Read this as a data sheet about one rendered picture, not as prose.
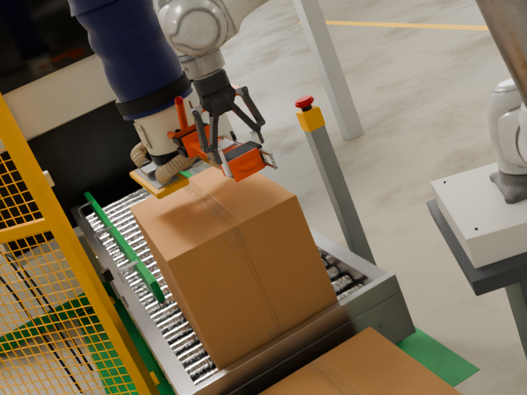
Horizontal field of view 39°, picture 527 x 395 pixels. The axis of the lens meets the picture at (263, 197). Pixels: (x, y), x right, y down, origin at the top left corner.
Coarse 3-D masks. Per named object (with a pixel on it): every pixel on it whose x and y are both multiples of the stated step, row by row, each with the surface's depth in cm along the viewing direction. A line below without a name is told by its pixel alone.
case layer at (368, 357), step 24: (360, 336) 204; (336, 360) 198; (360, 360) 194; (384, 360) 190; (408, 360) 187; (288, 384) 197; (312, 384) 193; (336, 384) 189; (360, 384) 185; (384, 384) 182; (408, 384) 178; (432, 384) 175
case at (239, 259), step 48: (192, 192) 239; (240, 192) 222; (288, 192) 207; (192, 240) 202; (240, 240) 201; (288, 240) 206; (192, 288) 200; (240, 288) 205; (288, 288) 210; (240, 336) 208
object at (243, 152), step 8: (240, 144) 168; (248, 144) 166; (224, 152) 167; (232, 152) 165; (240, 152) 162; (248, 152) 160; (256, 152) 161; (232, 160) 160; (240, 160) 160; (232, 168) 160; (256, 168) 162; (240, 176) 161
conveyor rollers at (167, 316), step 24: (144, 192) 400; (96, 216) 393; (120, 216) 379; (144, 240) 338; (120, 264) 319; (144, 264) 312; (144, 288) 287; (168, 288) 280; (336, 288) 233; (168, 312) 263; (168, 336) 245; (192, 336) 239; (192, 360) 229
